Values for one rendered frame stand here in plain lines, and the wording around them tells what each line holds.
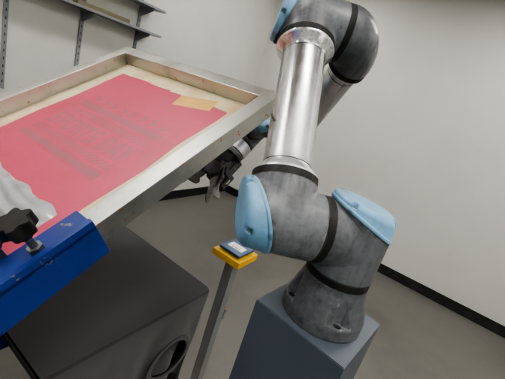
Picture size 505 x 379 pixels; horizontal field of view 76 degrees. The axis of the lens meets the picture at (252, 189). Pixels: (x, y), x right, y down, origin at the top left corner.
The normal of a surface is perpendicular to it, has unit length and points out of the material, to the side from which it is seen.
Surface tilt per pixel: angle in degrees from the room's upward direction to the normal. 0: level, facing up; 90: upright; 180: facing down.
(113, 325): 0
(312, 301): 73
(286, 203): 52
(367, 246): 90
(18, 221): 32
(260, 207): 59
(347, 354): 0
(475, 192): 90
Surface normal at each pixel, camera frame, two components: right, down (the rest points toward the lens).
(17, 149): -0.04, -0.73
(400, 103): -0.54, 0.09
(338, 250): 0.06, 0.42
